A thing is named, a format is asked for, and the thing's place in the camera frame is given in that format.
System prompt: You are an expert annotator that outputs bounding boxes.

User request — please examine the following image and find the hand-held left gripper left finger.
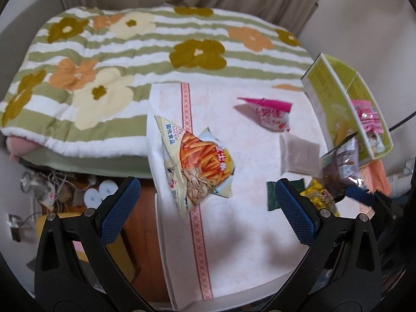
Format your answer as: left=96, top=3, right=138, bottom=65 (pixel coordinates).
left=34, top=176, right=153, bottom=312

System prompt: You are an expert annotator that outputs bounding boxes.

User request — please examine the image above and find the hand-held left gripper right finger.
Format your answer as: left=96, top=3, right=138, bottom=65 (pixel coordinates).
left=275, top=178, right=382, bottom=312

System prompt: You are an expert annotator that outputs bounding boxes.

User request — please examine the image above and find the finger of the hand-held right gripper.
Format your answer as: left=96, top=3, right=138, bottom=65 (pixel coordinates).
left=344, top=185, right=395, bottom=222

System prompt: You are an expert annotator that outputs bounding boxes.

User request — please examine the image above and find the dark brown snack packet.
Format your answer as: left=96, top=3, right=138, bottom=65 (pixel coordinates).
left=320, top=133, right=366, bottom=199

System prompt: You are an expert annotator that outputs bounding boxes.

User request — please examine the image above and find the pink striped snack packet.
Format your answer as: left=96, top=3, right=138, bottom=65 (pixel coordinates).
left=351, top=100, right=386, bottom=135

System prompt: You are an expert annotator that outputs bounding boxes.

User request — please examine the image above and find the fries picture snack bag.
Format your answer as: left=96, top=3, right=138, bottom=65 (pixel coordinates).
left=153, top=115, right=235, bottom=220

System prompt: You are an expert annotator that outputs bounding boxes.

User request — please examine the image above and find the green cardboard box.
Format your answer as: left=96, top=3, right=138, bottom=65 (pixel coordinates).
left=301, top=53, right=394, bottom=170

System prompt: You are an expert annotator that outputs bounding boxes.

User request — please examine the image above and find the white tissue roll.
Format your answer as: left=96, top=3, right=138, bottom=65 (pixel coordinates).
left=84, top=188, right=104, bottom=207
left=98, top=180, right=118, bottom=196

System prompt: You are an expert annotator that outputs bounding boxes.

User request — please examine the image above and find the dark green snack packet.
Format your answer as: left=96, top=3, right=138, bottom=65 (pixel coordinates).
left=266, top=179, right=306, bottom=211

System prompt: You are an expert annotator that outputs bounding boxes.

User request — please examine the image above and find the yellow black snack packet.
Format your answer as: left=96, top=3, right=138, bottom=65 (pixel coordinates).
left=301, top=178, right=340, bottom=217

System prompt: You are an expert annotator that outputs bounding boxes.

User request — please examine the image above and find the yellow storage box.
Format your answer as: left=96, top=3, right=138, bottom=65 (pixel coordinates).
left=36, top=213, right=137, bottom=282

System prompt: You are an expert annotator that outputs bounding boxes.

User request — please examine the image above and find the green bed sheet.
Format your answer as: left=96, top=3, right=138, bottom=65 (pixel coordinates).
left=23, top=154, right=153, bottom=179

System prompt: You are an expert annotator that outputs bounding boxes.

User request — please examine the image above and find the pale translucent snack packet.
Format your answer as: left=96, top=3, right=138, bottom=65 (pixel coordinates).
left=279, top=134, right=321, bottom=175

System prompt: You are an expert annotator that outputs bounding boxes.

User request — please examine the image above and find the glass jar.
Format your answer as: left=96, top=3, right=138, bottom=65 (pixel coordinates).
left=20, top=171, right=43, bottom=199

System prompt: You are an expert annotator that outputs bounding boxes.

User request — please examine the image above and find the magenta white snack packet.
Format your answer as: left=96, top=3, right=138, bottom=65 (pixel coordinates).
left=237, top=97, right=293, bottom=133

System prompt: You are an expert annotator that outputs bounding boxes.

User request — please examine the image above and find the white power adapter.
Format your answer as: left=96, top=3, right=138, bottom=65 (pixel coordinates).
left=7, top=214, right=23, bottom=243

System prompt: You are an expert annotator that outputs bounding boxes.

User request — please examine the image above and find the pink pillow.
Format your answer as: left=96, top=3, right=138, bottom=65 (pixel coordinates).
left=5, top=135, right=43, bottom=163

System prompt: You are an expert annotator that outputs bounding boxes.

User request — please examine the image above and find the floral striped blanket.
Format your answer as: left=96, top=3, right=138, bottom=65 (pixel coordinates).
left=0, top=5, right=314, bottom=176

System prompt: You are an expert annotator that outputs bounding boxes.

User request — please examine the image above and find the grey padded headboard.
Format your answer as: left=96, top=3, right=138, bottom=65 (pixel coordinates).
left=0, top=0, right=66, bottom=41

